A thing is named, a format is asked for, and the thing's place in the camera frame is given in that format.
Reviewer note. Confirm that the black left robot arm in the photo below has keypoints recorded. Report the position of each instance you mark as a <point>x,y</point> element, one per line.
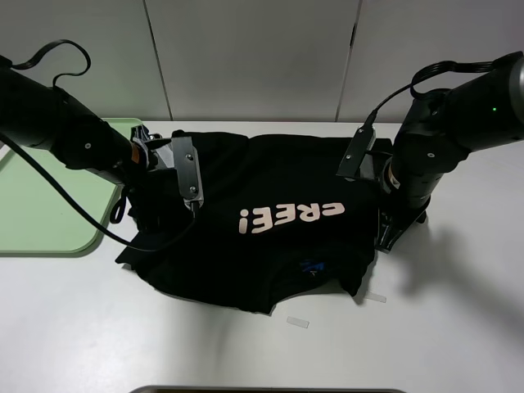
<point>52,120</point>

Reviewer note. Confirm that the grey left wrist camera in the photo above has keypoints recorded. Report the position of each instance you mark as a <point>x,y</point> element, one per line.
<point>187,165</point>

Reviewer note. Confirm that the clear tape strip right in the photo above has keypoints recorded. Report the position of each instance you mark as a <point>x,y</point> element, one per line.
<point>375,297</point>

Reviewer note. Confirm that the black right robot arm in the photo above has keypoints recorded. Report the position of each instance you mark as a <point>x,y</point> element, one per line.
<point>441,129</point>

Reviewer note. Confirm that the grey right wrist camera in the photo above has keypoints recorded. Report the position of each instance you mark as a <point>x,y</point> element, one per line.
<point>357,162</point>

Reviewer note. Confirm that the light green plastic tray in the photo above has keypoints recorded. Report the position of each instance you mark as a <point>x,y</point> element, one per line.
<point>36,220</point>

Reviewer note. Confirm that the clear tape strip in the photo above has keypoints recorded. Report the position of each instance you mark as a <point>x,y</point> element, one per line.
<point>298,322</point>
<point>375,297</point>

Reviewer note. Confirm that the clear tape strip front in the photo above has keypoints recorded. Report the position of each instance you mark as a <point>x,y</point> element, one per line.
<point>298,322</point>

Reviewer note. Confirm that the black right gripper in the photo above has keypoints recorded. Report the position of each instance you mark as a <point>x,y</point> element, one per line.
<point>395,214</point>

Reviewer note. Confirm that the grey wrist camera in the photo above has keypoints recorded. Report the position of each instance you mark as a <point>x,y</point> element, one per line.
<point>357,162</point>
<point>187,165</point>

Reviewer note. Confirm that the black short sleeve t-shirt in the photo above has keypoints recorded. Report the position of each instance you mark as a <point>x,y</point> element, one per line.
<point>276,221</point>

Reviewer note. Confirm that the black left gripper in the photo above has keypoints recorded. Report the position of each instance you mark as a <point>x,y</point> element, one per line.
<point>157,150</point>

